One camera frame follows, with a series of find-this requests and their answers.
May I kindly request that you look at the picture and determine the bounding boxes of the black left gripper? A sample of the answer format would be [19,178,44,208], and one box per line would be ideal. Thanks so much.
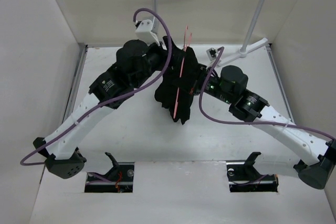
[132,36,185,89]

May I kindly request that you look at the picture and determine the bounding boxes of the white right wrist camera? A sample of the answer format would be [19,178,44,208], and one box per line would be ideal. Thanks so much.
[206,48,218,61]

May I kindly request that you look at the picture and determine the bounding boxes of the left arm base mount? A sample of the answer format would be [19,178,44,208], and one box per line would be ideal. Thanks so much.
[85,152,135,193]

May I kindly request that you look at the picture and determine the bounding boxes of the black trousers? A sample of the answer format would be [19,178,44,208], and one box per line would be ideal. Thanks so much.
[154,43,204,124]

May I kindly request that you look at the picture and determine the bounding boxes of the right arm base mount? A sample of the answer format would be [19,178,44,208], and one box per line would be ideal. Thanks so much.
[226,152,279,193]

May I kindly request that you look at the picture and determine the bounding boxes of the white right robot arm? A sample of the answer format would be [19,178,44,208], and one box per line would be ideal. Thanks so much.
[194,66,335,189]

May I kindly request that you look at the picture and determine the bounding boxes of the pink wire hanger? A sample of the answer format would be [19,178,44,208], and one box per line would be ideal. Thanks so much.
[172,25,193,120]

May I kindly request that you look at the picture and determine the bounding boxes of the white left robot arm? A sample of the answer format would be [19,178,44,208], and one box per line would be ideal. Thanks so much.
[33,40,167,182]

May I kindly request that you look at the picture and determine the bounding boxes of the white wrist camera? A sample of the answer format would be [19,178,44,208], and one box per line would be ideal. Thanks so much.
[206,48,218,61]
[135,18,160,45]

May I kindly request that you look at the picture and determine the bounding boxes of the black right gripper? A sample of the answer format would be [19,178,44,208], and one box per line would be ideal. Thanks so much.
[173,62,235,104]

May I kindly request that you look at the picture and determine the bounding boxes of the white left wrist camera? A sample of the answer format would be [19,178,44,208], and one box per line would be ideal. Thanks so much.
[135,18,160,45]

